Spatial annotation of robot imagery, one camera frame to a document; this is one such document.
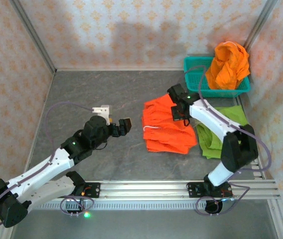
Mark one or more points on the orange shorts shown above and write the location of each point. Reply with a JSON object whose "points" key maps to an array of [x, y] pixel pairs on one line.
{"points": [[228, 67]]}

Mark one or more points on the red-orange mesh shorts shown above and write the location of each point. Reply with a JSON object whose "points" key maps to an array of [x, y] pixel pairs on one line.
{"points": [[166, 134]]}

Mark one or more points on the lime green shorts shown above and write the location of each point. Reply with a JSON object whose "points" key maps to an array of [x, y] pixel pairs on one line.
{"points": [[211, 144]]}

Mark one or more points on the green indicator light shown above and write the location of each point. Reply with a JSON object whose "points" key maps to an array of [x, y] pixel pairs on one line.
{"points": [[87, 214]]}

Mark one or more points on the aluminium frame post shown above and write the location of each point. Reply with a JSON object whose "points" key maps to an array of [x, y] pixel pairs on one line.
{"points": [[258, 25], [32, 35]]}

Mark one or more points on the teal plastic basket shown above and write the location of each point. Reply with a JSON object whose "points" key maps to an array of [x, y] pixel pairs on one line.
{"points": [[193, 77]]}

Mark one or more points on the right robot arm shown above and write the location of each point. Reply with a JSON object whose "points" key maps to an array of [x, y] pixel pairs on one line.
{"points": [[211, 117]]}

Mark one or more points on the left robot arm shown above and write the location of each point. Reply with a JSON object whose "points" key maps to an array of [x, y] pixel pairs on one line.
{"points": [[44, 169]]}

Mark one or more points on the black round fitting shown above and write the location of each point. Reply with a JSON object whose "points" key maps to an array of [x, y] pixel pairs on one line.
{"points": [[212, 207]]}

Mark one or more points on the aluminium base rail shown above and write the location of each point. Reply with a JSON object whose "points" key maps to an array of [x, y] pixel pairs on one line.
{"points": [[144, 190]]}

